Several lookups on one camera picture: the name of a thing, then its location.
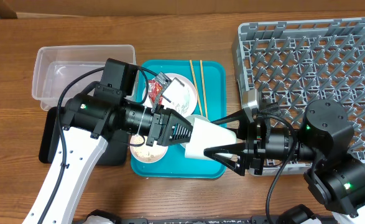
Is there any clear plastic bin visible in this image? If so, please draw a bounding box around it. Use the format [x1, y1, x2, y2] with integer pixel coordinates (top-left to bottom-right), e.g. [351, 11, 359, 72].
[32, 44, 137, 111]

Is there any small pink bowl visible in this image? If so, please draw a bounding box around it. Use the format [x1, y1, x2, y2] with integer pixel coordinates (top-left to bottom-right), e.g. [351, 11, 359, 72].
[130, 141, 169, 164]

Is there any wooden chopstick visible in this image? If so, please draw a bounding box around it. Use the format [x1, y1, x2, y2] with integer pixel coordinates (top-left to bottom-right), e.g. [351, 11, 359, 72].
[189, 60, 203, 116]
[200, 60, 208, 119]

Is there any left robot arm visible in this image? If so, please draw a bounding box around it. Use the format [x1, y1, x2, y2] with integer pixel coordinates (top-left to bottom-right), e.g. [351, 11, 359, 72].
[24, 58, 193, 223]

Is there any grey bowl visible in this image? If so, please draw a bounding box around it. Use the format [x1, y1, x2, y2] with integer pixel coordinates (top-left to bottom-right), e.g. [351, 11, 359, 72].
[182, 115, 211, 154]

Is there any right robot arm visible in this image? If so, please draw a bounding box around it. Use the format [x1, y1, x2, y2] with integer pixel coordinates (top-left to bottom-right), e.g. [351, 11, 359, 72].
[203, 100, 365, 223]

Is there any black plastic tray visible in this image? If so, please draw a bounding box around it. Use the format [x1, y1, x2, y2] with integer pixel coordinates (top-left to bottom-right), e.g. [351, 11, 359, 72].
[39, 107, 129, 166]

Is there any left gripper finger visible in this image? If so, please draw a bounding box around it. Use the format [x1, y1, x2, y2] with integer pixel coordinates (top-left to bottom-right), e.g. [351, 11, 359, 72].
[151, 72, 172, 113]
[162, 78, 186, 103]

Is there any red snack wrapper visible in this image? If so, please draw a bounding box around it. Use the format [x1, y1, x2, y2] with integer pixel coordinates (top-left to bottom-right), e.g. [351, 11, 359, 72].
[148, 80, 163, 108]

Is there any teal serving tray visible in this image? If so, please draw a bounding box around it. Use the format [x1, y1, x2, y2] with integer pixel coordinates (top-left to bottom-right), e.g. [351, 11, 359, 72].
[131, 60, 227, 179]

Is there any small white cup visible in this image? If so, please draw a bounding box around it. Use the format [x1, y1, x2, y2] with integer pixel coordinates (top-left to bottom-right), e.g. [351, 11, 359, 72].
[185, 118, 237, 161]

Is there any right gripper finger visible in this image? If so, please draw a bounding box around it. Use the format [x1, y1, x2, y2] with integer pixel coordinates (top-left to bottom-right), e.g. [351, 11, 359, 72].
[212, 110, 249, 140]
[203, 142, 247, 176]

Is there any grey dishwasher rack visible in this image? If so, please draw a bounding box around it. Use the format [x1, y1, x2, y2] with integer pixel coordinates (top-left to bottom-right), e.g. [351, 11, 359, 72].
[231, 17, 365, 164]

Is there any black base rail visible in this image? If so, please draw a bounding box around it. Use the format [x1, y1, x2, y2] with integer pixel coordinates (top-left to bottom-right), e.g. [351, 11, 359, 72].
[73, 210, 338, 224]

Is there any large white plate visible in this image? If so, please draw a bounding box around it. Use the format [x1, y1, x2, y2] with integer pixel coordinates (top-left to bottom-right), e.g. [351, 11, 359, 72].
[144, 73, 197, 118]

